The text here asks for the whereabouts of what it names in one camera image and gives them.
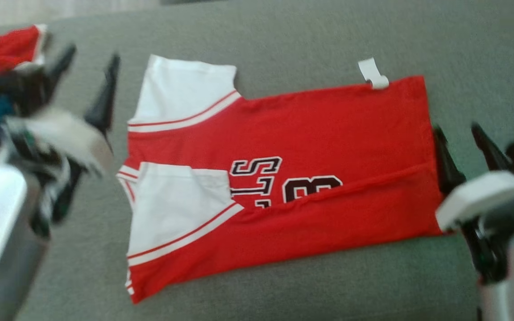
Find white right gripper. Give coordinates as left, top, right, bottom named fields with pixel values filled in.
left=433, top=122, right=514, bottom=284

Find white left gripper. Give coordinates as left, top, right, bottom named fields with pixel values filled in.
left=0, top=43, right=121, bottom=238

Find red white shorts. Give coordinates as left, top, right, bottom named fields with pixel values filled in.
left=0, top=24, right=49, bottom=107

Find red white jersey shirt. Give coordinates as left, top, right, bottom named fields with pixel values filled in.
left=116, top=54, right=446, bottom=305

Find grey sofa chaise cushion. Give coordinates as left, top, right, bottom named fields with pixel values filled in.
left=0, top=0, right=514, bottom=321

